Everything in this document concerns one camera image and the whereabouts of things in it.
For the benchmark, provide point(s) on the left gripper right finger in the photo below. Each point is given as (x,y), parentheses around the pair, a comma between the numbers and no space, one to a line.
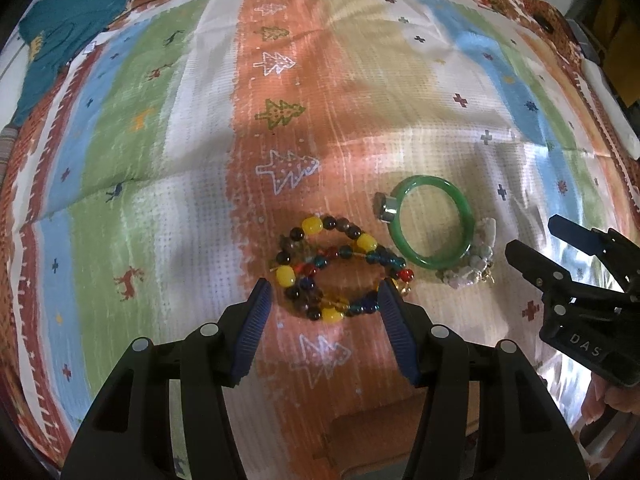
(521,432)

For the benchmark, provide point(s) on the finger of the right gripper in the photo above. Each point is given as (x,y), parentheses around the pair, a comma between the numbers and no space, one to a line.
(555,283)
(591,242)

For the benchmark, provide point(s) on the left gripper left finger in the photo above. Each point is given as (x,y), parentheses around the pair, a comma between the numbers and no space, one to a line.
(126,432)

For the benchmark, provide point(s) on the green jade bangle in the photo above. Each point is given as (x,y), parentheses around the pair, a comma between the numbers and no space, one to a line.
(433,225)

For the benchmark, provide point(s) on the right hand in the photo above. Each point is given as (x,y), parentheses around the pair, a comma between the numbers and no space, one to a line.
(601,395)

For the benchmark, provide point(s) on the silver metal tin box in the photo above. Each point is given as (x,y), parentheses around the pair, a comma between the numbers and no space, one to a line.
(368,441)

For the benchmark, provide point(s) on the white rolled cloth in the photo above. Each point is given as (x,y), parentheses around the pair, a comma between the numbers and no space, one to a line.
(622,127)

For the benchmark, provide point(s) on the striped grey brown pillow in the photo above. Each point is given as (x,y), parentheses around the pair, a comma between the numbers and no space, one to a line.
(8,138)

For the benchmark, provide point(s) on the teal t-shirt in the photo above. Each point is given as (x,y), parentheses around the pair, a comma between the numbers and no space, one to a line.
(56,31)

